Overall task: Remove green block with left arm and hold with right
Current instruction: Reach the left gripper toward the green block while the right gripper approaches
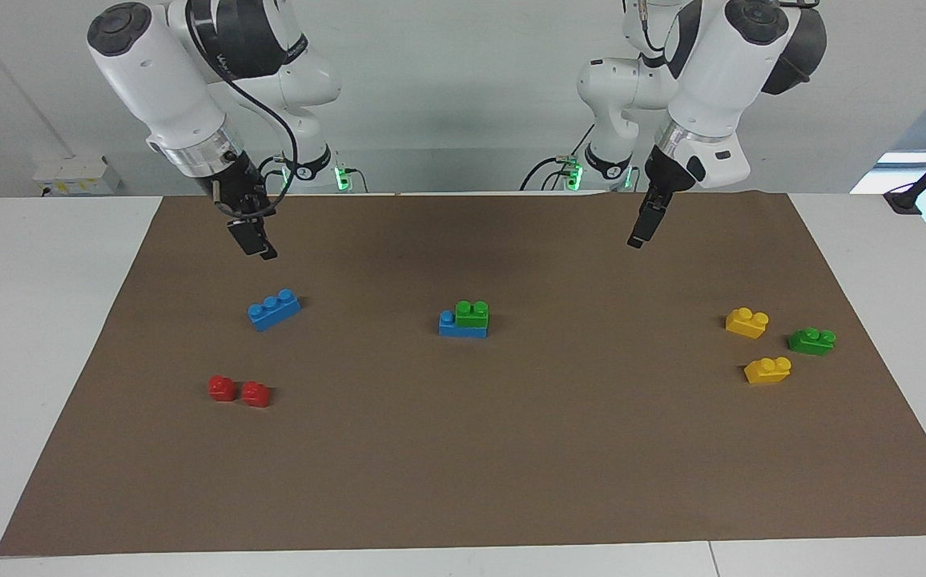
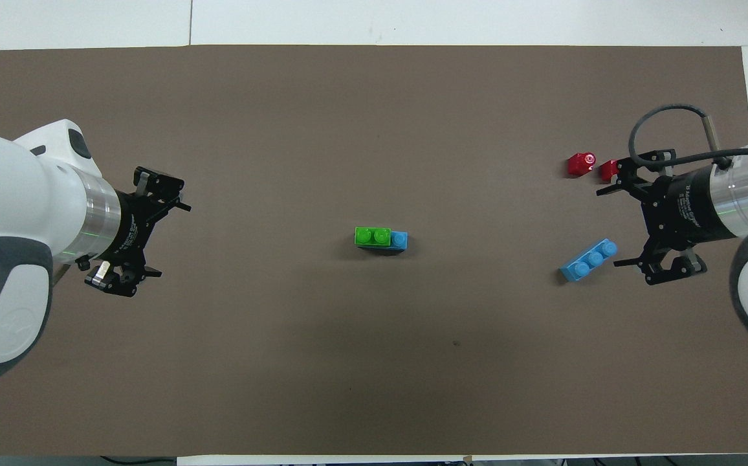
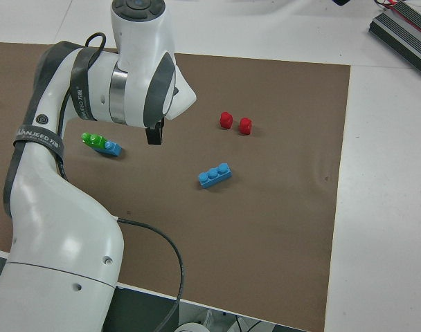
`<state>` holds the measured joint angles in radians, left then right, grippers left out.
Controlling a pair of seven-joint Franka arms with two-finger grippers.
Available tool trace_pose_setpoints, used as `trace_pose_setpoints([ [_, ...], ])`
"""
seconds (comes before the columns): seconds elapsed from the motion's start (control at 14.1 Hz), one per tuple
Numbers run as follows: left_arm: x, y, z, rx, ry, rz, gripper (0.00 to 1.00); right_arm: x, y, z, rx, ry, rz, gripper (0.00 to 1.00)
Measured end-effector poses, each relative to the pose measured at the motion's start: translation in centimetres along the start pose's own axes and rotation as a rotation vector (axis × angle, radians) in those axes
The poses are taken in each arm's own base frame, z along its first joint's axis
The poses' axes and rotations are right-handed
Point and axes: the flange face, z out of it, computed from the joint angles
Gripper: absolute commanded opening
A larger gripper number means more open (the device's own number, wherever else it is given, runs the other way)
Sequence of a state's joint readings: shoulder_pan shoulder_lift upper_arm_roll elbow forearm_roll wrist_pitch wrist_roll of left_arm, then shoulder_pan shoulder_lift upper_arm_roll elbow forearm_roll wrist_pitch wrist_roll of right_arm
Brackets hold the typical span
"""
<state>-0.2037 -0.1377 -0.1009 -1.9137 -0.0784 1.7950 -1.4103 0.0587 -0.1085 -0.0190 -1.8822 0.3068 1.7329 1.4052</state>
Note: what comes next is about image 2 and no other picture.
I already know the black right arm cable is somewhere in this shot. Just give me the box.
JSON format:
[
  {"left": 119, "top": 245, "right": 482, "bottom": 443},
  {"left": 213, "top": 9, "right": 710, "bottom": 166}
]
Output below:
[{"left": 628, "top": 104, "right": 748, "bottom": 170}]

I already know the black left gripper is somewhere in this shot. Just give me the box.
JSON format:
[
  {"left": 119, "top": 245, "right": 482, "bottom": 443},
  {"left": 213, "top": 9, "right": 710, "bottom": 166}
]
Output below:
[{"left": 84, "top": 166, "right": 192, "bottom": 298}]

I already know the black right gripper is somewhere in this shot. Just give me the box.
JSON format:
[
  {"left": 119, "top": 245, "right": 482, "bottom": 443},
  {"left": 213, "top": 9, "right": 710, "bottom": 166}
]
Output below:
[{"left": 596, "top": 150, "right": 731, "bottom": 287}]

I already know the green two-stud toy block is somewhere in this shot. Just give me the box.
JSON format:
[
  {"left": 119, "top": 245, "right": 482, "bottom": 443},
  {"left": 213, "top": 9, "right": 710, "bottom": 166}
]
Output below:
[{"left": 355, "top": 227, "right": 393, "bottom": 247}]

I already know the blue three-stud toy block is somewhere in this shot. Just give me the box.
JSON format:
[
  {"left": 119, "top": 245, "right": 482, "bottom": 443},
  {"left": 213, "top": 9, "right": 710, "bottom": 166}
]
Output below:
[
  {"left": 559, "top": 239, "right": 619, "bottom": 282},
  {"left": 356, "top": 231, "right": 408, "bottom": 254}
]

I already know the brown table mat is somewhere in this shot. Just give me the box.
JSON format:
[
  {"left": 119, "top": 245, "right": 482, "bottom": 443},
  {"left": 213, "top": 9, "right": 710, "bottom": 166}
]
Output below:
[{"left": 0, "top": 45, "right": 748, "bottom": 457}]

